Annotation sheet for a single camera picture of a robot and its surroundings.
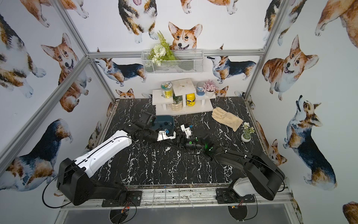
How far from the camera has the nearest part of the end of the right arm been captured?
2.10 ft

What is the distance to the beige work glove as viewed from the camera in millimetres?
1055

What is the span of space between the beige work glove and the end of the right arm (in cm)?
43

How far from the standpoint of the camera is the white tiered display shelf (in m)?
1.00
